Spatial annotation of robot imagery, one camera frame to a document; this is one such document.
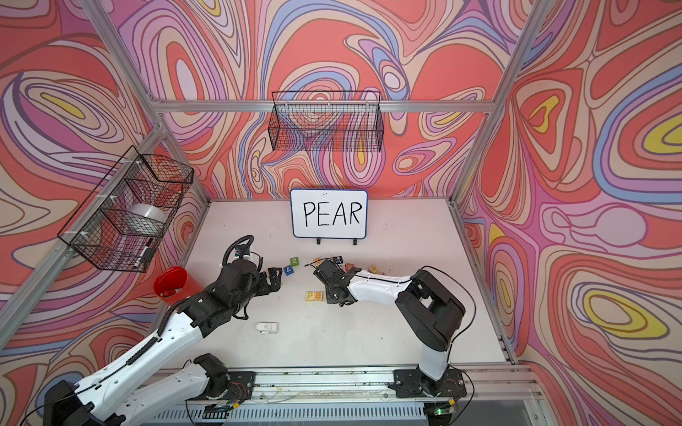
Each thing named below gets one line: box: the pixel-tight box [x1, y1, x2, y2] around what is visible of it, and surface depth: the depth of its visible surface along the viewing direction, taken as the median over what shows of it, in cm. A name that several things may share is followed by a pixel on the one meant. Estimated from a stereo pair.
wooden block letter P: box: [304, 291, 317, 302], surface depth 92 cm
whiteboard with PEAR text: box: [289, 188, 369, 240], surface depth 102 cm
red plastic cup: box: [153, 266, 205, 306], surface depth 83 cm
